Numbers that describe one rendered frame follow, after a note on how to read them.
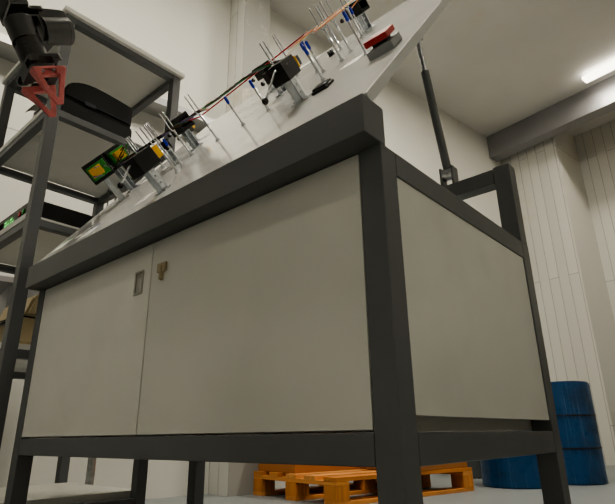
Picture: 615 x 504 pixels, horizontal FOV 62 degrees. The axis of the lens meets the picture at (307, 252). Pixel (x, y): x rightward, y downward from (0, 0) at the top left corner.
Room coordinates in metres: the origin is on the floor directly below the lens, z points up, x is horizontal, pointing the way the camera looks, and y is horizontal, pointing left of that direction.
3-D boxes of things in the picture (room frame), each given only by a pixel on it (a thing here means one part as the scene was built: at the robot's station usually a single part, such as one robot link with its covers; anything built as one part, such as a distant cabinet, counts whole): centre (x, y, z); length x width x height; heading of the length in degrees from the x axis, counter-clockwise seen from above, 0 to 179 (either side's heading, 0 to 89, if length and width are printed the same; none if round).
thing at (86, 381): (1.23, 0.53, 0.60); 0.55 x 0.02 x 0.39; 49
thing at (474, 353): (1.27, 0.13, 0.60); 1.17 x 0.58 x 0.40; 49
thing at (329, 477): (4.08, -0.39, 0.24); 1.35 x 0.97 x 0.49; 129
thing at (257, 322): (0.86, 0.12, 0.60); 0.55 x 0.03 x 0.39; 49
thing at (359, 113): (1.03, 0.34, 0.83); 1.18 x 0.05 x 0.06; 49
